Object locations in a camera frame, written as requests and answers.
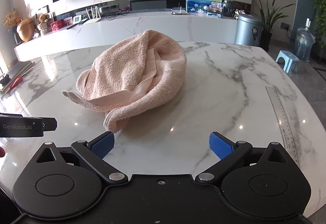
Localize white power strip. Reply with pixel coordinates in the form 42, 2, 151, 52
100, 4, 120, 13

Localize golden round ornament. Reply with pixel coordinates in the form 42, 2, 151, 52
16, 18, 35, 42

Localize potted long-leaf plant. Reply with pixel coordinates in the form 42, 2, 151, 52
247, 0, 296, 51

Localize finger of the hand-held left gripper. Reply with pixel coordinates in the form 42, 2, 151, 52
41, 117, 58, 132

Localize pink towel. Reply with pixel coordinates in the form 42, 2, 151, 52
62, 29, 188, 134

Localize brown teddy bear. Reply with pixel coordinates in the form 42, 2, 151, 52
37, 13, 50, 35

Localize silver pedal trash bin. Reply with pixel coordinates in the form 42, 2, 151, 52
233, 13, 263, 47

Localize large clear water jug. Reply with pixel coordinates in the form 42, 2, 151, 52
295, 18, 316, 62

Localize dried flower bunch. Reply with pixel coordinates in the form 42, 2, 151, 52
3, 8, 21, 28

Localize clear plastic ruler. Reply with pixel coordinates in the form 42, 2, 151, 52
265, 85, 300, 164

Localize small figurines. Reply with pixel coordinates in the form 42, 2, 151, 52
234, 8, 246, 21

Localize glass jar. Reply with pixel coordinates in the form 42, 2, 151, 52
221, 0, 232, 18

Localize black tangled cables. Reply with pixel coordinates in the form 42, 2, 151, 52
105, 7, 132, 21

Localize white marble media console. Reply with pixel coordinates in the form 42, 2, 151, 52
14, 10, 239, 62

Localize stack of grey books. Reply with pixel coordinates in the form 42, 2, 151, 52
0, 60, 35, 93

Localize light blue plastic stool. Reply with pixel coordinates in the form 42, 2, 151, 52
275, 50, 300, 74

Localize red handled tool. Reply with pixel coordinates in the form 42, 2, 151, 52
9, 77, 26, 88

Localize red gift box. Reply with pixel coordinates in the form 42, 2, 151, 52
50, 19, 64, 33

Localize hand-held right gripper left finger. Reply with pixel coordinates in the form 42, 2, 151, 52
36, 131, 128, 184

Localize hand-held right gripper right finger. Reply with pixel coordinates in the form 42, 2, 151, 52
195, 132, 299, 184

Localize green climbing plant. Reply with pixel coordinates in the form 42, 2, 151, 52
277, 0, 326, 47

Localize white router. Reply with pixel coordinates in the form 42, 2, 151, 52
83, 6, 101, 25

